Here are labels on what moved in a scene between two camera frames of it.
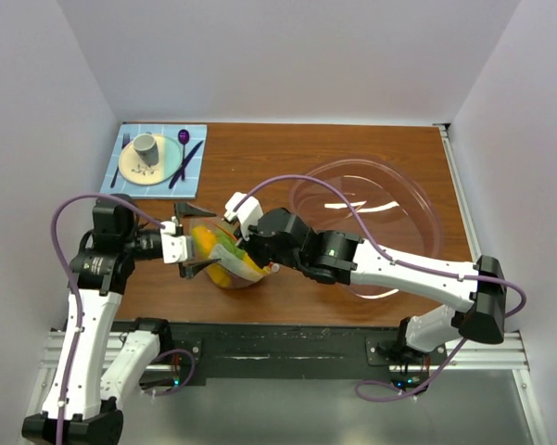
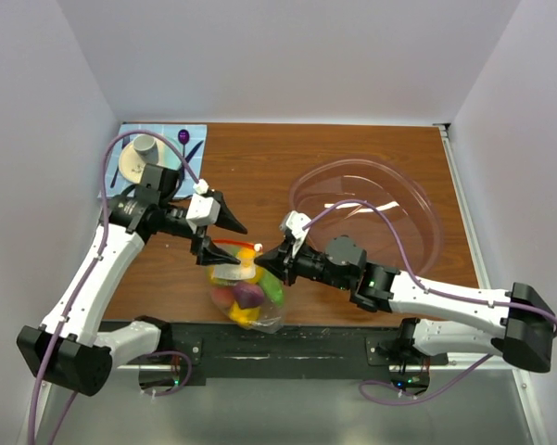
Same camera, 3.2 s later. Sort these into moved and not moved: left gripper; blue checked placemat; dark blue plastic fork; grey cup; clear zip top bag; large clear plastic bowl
Moved: left gripper; clear zip top bag
Not moved: grey cup; dark blue plastic fork; large clear plastic bowl; blue checked placemat
